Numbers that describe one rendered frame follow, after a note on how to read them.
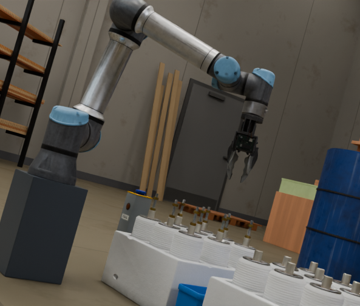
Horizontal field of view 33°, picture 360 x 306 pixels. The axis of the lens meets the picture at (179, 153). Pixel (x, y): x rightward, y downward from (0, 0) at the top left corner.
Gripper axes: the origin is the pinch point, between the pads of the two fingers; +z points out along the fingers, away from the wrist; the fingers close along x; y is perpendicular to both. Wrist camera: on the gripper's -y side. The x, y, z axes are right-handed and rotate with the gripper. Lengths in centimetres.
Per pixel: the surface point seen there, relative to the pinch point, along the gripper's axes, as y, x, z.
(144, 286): 10.4, -17.7, 40.4
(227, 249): 3.7, 3.5, 22.7
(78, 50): -677, -328, -145
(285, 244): -476, 39, 40
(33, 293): 36, -42, 46
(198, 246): 11.5, -4.6, 23.8
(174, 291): 18.4, -7.4, 37.5
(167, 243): 4.9, -15.2, 26.1
